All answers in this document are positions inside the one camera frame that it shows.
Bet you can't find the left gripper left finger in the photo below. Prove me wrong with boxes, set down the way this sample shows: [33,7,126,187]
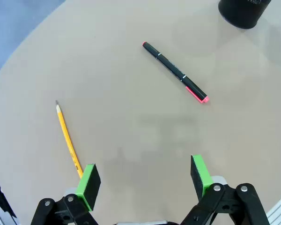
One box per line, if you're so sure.
[30,163,101,225]

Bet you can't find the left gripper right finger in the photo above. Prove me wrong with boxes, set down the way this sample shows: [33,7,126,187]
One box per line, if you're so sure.
[180,154,270,225]

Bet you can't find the black pen pink ends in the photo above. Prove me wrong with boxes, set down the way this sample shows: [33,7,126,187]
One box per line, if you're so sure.
[142,41,210,104]

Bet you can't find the black mesh pen holder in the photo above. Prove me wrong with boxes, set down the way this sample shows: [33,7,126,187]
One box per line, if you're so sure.
[218,0,272,30]

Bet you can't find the yellow pencil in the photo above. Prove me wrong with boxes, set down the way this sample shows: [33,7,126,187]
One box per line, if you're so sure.
[55,100,84,180]

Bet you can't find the white ribbed panel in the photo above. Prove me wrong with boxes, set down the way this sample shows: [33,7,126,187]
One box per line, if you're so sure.
[266,189,281,225]

